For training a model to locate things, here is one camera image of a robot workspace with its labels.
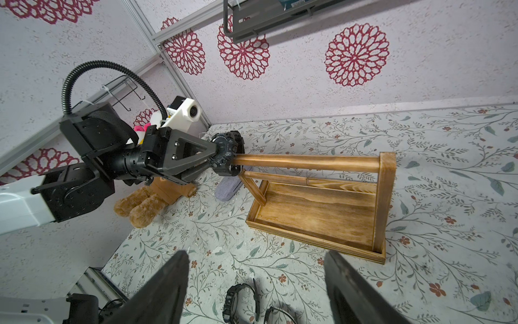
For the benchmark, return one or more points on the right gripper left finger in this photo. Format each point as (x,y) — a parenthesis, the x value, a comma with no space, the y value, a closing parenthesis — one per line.
(161,299)

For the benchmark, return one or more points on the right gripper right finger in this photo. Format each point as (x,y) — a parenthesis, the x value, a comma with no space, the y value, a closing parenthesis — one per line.
(352,298)

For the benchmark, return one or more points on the wooden watch stand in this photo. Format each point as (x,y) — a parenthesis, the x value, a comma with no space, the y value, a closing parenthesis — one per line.
(346,216)

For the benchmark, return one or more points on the white pink plush doll front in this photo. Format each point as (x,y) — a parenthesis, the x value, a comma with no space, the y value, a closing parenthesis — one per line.
(143,122)

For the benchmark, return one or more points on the grey wall shelf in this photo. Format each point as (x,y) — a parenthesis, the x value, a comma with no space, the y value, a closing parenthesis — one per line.
(245,20)

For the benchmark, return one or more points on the grey glasses case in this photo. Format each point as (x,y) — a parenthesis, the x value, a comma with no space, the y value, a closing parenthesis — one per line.
(227,188)

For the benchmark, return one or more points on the black wire basket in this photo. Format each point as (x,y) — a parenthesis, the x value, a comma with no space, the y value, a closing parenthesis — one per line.
(115,92)

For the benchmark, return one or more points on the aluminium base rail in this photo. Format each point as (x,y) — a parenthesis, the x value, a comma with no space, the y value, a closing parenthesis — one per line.
(94,282)

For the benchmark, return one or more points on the brown teddy bear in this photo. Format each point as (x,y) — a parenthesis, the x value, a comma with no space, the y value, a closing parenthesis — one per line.
(143,205)

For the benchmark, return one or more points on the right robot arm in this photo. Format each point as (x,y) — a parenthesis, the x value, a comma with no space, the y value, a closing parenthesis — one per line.
(79,308)

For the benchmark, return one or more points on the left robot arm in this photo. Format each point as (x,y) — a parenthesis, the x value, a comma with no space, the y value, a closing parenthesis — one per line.
(109,151)

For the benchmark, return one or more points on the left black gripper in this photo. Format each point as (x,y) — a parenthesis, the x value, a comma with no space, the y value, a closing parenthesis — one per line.
(162,147)

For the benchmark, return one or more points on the black watch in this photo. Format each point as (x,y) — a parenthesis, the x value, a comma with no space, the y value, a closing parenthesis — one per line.
(274,312)
(228,145)
(232,300)

